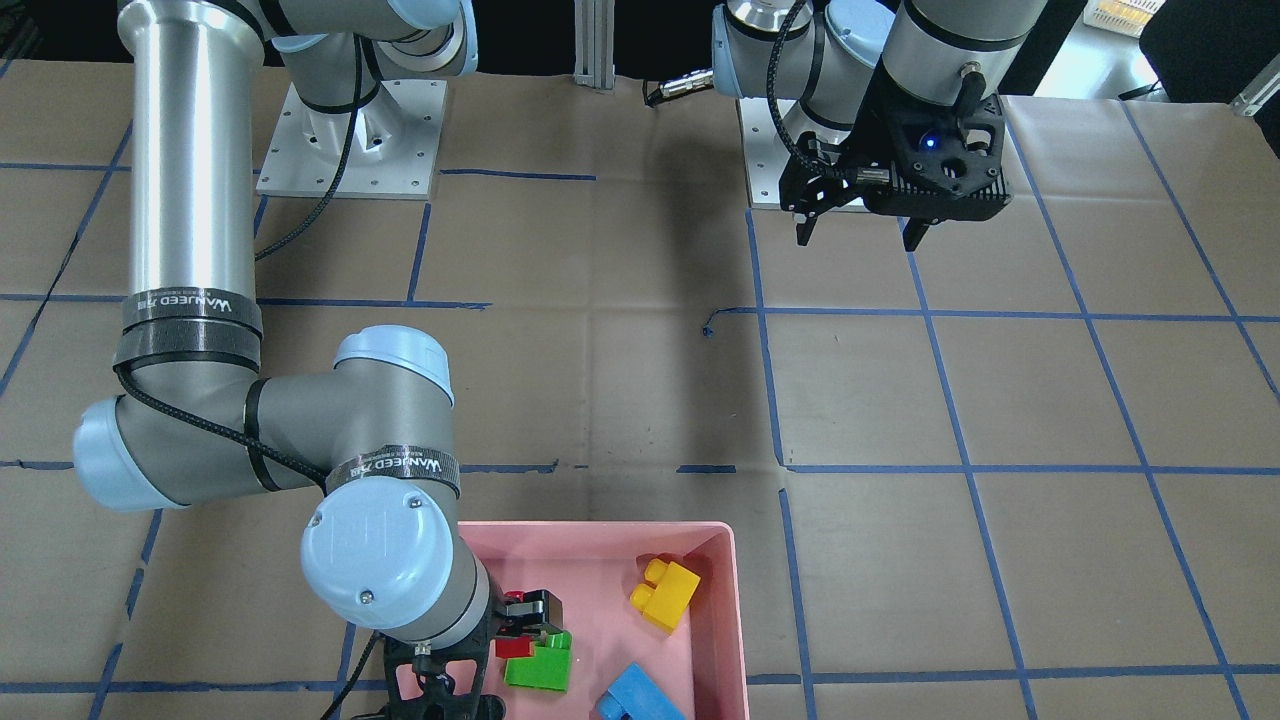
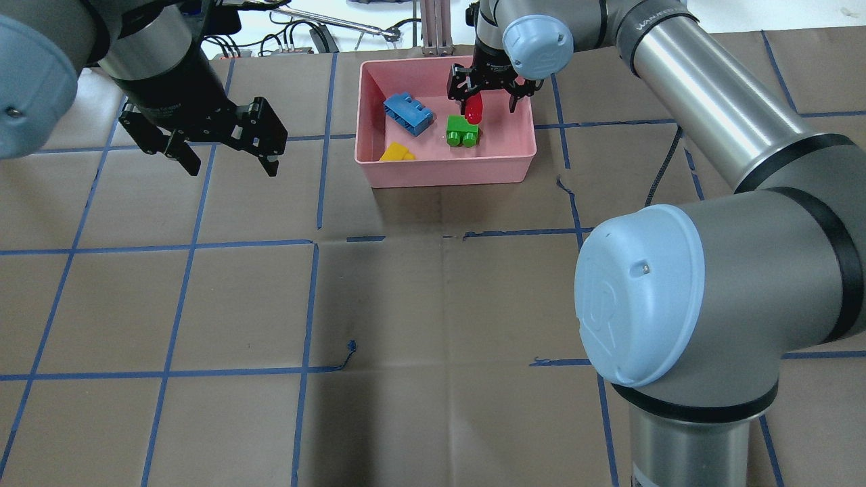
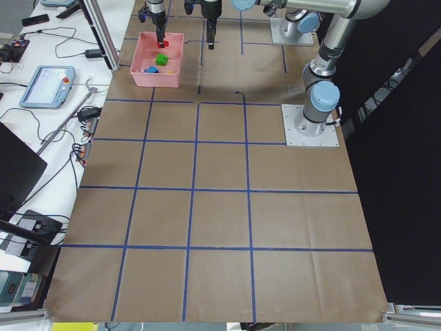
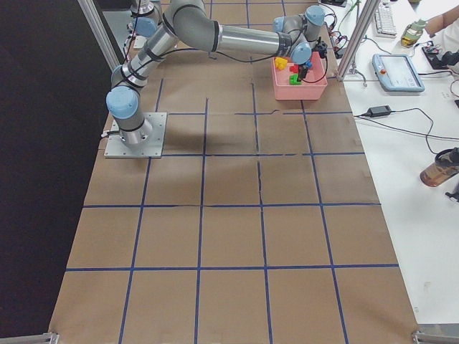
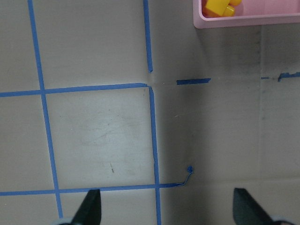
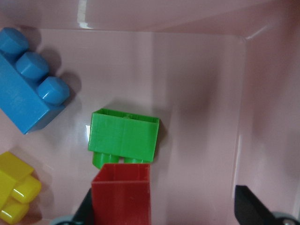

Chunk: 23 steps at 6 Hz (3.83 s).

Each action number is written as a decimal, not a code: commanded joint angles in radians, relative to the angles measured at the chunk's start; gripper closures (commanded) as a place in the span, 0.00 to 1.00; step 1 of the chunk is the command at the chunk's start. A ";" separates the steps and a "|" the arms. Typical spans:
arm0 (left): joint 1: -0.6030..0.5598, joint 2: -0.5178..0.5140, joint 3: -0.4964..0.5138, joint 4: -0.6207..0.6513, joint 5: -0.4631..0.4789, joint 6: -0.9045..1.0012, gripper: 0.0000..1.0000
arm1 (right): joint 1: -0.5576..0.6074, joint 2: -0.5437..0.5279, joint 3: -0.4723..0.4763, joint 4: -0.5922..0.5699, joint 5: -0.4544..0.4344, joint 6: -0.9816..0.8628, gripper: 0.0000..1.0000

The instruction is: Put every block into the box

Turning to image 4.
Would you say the white keyboard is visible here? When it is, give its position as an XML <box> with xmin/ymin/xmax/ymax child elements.
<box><xmin>374</xmin><ymin>1</ymin><xmax>397</xmax><ymax>39</ymax></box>

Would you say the yellow toy block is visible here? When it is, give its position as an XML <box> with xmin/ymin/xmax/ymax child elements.
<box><xmin>274</xmin><ymin>57</ymin><xmax>288</xmax><ymax>70</ymax></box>

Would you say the red toy block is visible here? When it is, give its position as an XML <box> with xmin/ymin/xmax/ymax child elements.
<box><xmin>289</xmin><ymin>64</ymin><xmax>300</xmax><ymax>75</ymax></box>

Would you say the black power adapter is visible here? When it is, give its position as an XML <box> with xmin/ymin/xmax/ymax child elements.
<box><xmin>365</xmin><ymin>105</ymin><xmax>392</xmax><ymax>118</ymax></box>

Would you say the teach pendant tablet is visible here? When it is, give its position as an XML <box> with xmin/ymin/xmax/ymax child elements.
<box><xmin>372</xmin><ymin>54</ymin><xmax>425</xmax><ymax>93</ymax></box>

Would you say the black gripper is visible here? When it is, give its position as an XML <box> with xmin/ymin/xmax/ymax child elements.
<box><xmin>298</xmin><ymin>39</ymin><xmax>328</xmax><ymax>80</ymax></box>

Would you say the green tea bottle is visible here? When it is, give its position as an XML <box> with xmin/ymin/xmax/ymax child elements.
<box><xmin>400</xmin><ymin>19</ymin><xmax>428</xmax><ymax>48</ymax></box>

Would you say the black cable bundle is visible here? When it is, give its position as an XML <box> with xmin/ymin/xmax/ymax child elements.
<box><xmin>322</xmin><ymin>3</ymin><xmax>354</xmax><ymax>60</ymax></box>

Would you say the green toy block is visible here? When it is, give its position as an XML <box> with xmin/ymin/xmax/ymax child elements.
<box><xmin>289</xmin><ymin>74</ymin><xmax>302</xmax><ymax>85</ymax></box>

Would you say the amber drink bottle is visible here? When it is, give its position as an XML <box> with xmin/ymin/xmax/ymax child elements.
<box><xmin>420</xmin><ymin>148</ymin><xmax>458</xmax><ymax>187</ymax></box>

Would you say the pink plastic box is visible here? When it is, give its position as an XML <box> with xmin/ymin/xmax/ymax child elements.
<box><xmin>270</xmin><ymin>52</ymin><xmax>328</xmax><ymax>100</ymax></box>

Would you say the aluminium frame post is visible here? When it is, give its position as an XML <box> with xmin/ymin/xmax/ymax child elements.
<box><xmin>336</xmin><ymin>0</ymin><xmax>379</xmax><ymax>81</ymax></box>

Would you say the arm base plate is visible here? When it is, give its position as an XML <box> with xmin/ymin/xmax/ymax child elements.
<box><xmin>104</xmin><ymin>113</ymin><xmax>167</xmax><ymax>158</ymax></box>

